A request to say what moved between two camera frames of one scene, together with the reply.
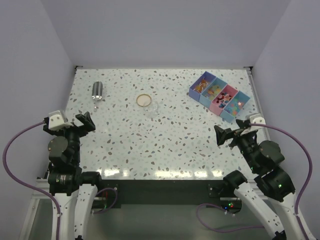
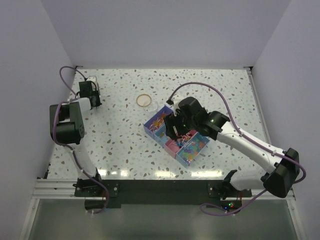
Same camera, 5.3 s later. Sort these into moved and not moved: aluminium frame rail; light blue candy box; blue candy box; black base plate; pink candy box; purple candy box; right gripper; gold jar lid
Moved: blue candy box; light blue candy box; pink candy box; purple candy box; right gripper
Not moved: black base plate; gold jar lid; aluminium frame rail
